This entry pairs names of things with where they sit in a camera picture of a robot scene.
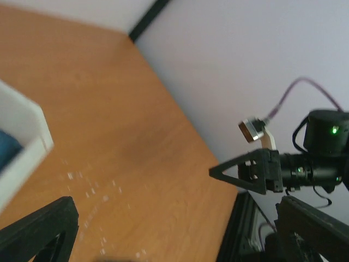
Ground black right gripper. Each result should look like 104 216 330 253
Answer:
209 149 341 195

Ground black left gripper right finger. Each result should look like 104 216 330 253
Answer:
275 196 348 261

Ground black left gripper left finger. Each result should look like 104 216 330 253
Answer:
1 196 79 261

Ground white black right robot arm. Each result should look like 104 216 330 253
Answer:
209 110 348 194

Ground white plastic bin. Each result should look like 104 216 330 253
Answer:
1 81 54 211

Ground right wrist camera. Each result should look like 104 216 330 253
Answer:
238 117 276 150

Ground black frame rail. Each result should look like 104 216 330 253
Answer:
128 0 170 43

